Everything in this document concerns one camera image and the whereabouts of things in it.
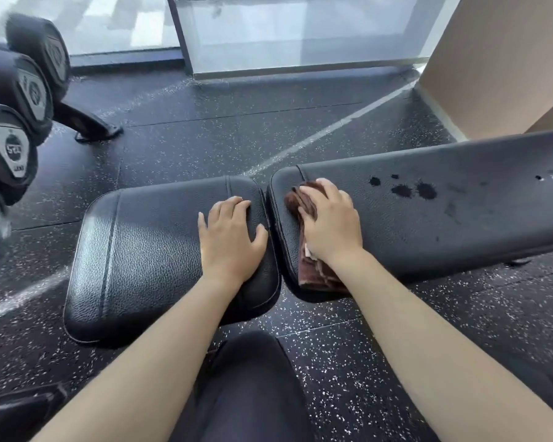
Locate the person's left hand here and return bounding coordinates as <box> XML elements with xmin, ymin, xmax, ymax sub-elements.
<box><xmin>197</xmin><ymin>196</ymin><xmax>269</xmax><ymax>290</ymax></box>

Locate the person's right hand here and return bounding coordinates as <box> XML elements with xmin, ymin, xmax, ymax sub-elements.
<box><xmin>297</xmin><ymin>177</ymin><xmax>365</xmax><ymax>268</ymax></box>

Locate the brown cleaning cloth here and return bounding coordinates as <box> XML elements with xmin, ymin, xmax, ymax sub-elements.
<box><xmin>283</xmin><ymin>180</ymin><xmax>351</xmax><ymax>290</ymax></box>

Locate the row of black dumbbells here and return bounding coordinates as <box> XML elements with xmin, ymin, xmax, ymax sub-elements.
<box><xmin>0</xmin><ymin>12</ymin><xmax>73</xmax><ymax>281</ymax></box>

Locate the person's right forearm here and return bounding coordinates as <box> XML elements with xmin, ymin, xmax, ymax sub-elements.
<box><xmin>329</xmin><ymin>247</ymin><xmax>553</xmax><ymax>442</ymax></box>

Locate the person's left forearm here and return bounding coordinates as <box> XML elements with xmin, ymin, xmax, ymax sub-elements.
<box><xmin>29</xmin><ymin>276</ymin><xmax>240</xmax><ymax>442</ymax></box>

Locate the person's left leg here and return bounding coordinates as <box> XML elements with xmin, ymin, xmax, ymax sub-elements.
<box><xmin>170</xmin><ymin>333</ymin><xmax>315</xmax><ymax>442</ymax></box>

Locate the person's leg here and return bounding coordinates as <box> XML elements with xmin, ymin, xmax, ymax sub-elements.
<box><xmin>170</xmin><ymin>333</ymin><xmax>315</xmax><ymax>442</ymax></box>
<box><xmin>502</xmin><ymin>356</ymin><xmax>553</xmax><ymax>413</ymax></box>

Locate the person's right leg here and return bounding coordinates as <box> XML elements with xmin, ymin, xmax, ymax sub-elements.
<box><xmin>502</xmin><ymin>356</ymin><xmax>553</xmax><ymax>413</ymax></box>

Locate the black dumbbell rack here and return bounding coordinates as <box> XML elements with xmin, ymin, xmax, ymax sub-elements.
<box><xmin>0</xmin><ymin>101</ymin><xmax>124</xmax><ymax>442</ymax></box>

